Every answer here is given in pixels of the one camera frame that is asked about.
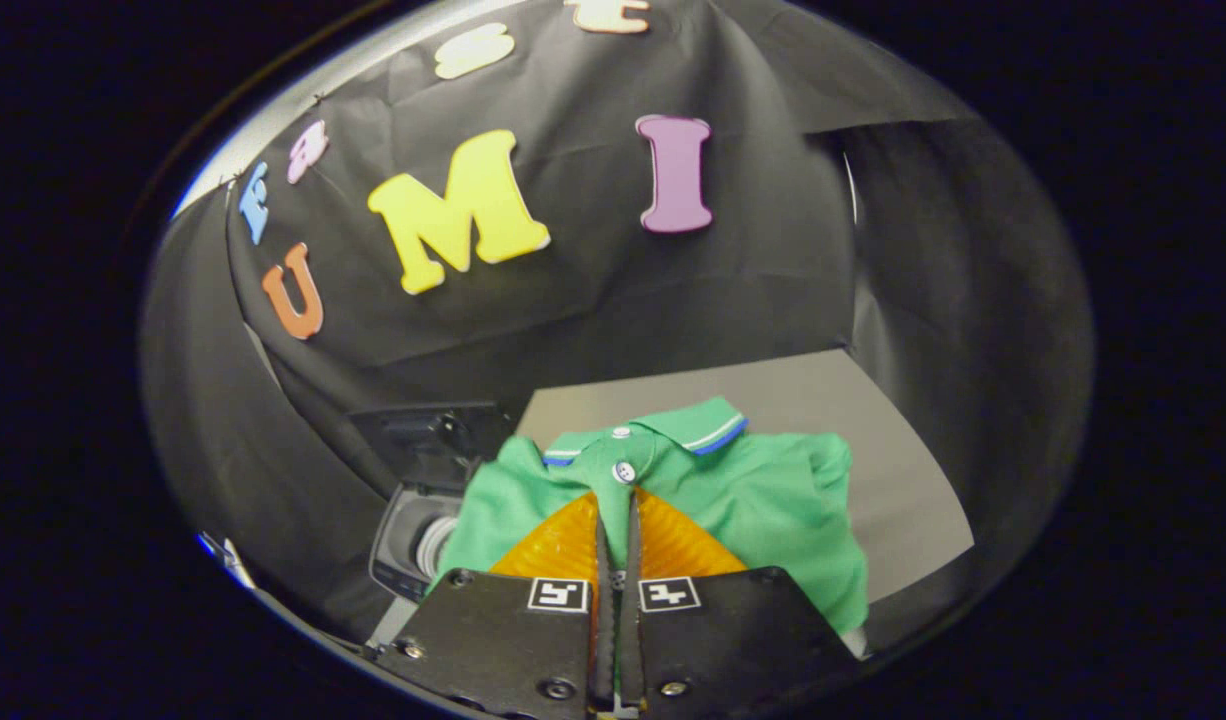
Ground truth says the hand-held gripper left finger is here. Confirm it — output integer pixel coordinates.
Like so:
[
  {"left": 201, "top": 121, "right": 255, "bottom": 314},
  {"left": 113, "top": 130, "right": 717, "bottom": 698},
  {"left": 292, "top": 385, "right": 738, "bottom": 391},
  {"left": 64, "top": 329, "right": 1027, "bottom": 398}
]
[{"left": 373, "top": 488, "right": 616, "bottom": 720}]

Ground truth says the green polo shirt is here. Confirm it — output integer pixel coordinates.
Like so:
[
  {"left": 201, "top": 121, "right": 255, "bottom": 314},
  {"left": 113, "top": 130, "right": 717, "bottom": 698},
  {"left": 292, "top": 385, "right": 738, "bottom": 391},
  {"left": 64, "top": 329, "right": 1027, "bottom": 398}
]
[{"left": 428, "top": 397, "right": 869, "bottom": 636}]

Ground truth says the beige cabinet with dark top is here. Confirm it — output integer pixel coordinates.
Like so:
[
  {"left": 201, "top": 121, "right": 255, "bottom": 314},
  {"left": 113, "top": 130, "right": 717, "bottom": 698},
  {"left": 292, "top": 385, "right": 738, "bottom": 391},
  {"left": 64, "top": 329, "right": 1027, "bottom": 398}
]
[{"left": 513, "top": 347, "right": 976, "bottom": 656}]

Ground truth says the white and blue object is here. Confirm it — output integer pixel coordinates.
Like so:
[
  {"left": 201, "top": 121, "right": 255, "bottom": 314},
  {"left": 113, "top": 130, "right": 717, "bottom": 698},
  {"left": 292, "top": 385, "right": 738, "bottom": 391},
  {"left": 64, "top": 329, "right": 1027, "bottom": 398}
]
[{"left": 198, "top": 530, "right": 259, "bottom": 591}]

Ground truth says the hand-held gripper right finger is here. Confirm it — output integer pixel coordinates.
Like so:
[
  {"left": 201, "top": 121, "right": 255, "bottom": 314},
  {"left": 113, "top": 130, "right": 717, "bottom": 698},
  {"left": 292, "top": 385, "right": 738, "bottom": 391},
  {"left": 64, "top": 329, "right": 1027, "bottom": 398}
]
[{"left": 618, "top": 488, "right": 864, "bottom": 720}]

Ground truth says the dark washing machine lid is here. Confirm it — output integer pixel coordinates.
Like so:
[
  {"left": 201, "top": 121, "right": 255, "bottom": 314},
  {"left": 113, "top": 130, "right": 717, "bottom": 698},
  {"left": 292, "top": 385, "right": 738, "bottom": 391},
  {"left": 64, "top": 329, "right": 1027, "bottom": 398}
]
[{"left": 348, "top": 402, "right": 519, "bottom": 496}]

